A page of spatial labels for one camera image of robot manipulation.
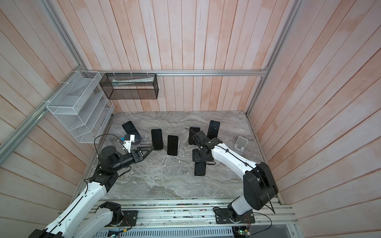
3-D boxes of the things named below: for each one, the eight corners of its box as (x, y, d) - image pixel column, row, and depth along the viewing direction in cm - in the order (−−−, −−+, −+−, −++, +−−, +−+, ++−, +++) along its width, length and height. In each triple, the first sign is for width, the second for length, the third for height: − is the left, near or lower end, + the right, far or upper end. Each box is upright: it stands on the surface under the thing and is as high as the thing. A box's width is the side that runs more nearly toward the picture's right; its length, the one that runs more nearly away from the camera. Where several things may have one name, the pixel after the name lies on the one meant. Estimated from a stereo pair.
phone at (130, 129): (133, 146, 103) (127, 135, 93) (128, 136, 109) (121, 124, 98) (142, 141, 106) (137, 130, 95) (136, 132, 111) (130, 120, 101)
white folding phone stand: (233, 147, 103) (236, 140, 95) (235, 143, 105) (238, 135, 98) (242, 151, 101) (246, 144, 93) (244, 147, 103) (248, 139, 96)
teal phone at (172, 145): (168, 156, 98) (165, 146, 88) (169, 145, 104) (167, 135, 94) (177, 156, 98) (176, 146, 88) (178, 145, 104) (177, 135, 94)
